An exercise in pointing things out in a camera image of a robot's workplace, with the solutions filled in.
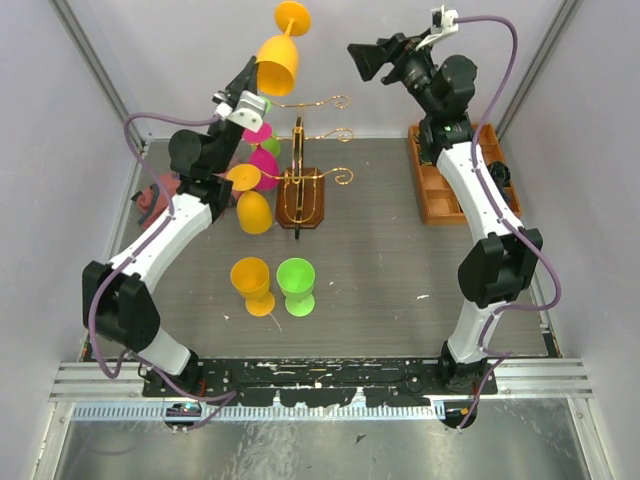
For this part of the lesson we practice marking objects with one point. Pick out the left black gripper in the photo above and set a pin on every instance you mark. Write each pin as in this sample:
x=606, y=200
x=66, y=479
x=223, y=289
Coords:
x=246, y=81

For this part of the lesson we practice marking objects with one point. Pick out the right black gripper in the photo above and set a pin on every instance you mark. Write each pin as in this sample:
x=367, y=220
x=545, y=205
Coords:
x=397, y=50

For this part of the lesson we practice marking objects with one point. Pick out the orange wine glass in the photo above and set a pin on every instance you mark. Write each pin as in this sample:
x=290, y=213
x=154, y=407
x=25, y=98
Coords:
x=250, y=277
x=278, y=57

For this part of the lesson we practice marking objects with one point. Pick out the green wine glass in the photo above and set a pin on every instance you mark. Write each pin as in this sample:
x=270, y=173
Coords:
x=270, y=143
x=296, y=280

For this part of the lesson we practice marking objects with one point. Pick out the pink plastic wine glass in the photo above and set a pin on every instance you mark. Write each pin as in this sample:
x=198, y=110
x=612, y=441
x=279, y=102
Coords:
x=262, y=158

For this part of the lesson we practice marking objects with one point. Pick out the yellow plastic wine glass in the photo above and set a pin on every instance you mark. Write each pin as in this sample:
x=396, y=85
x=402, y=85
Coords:
x=253, y=210

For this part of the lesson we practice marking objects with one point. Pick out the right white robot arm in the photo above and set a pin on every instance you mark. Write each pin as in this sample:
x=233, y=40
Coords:
x=503, y=258

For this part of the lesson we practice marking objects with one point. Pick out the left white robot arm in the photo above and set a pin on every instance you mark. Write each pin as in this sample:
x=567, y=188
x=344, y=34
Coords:
x=117, y=295

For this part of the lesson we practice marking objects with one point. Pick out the orange wine glass front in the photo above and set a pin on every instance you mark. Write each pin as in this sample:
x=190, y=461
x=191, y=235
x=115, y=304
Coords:
x=250, y=277

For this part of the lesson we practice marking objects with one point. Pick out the red printed cloth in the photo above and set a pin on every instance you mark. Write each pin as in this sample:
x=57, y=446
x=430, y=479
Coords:
x=151, y=202

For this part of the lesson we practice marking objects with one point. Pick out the black crumpled item right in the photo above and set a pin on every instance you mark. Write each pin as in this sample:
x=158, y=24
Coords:
x=500, y=173

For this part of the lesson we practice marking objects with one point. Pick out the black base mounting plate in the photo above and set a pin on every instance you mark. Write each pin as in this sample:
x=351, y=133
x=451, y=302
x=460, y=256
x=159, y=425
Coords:
x=323, y=382

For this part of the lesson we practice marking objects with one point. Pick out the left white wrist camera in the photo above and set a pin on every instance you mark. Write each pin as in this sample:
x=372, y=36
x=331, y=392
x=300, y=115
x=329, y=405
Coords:
x=247, y=112

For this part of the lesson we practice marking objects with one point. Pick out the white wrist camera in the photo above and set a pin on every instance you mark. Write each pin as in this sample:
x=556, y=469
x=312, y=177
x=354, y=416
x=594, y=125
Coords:
x=444, y=24
x=247, y=112

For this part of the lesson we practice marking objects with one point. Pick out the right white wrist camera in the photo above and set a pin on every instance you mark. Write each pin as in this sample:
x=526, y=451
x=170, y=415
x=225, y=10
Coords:
x=444, y=24

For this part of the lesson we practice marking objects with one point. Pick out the gold wire wine glass rack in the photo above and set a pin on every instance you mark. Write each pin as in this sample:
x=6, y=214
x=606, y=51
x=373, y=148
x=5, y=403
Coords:
x=300, y=193

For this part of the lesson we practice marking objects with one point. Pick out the slotted grey cable duct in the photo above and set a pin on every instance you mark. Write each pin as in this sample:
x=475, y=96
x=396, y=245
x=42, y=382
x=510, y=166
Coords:
x=163, y=410

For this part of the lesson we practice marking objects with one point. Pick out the aluminium frame rail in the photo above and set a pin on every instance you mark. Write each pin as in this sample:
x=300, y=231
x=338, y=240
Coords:
x=519, y=377

